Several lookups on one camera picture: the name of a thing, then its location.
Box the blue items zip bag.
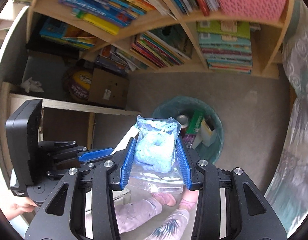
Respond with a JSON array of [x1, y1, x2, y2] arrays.
[[129, 115, 184, 194]]

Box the green purple toothbrush package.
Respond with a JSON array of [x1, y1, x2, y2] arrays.
[[183, 110, 204, 148]]

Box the red soda can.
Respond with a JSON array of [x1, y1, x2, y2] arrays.
[[176, 114, 190, 136]]

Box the white gold long box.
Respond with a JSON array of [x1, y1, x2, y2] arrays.
[[191, 119, 217, 149]]

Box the trash bin with teal bag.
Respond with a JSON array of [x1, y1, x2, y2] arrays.
[[152, 96, 224, 164]]

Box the person's left hand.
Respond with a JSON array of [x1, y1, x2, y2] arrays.
[[2, 196, 38, 220]]

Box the person's right pink shoe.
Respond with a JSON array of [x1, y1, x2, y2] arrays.
[[179, 189, 199, 211]]

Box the person's pink shoe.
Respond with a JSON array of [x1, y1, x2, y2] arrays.
[[152, 193, 176, 206], [179, 189, 199, 211]]

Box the person's patterned trouser legs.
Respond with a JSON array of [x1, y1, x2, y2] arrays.
[[115, 196, 190, 239]]

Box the grey patterned bed sheet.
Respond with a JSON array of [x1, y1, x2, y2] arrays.
[[265, 0, 308, 237]]

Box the person's left pink shoe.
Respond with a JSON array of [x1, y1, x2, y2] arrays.
[[152, 193, 176, 206]]

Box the orange basketball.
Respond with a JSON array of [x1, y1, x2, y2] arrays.
[[62, 67, 93, 103]]

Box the crumpled white tissue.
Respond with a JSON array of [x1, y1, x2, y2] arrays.
[[20, 77, 44, 93]]

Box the brown cardboard box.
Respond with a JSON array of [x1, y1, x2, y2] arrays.
[[88, 68, 130, 109]]

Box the wooden bookshelf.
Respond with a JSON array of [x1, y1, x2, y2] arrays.
[[0, 0, 295, 183]]

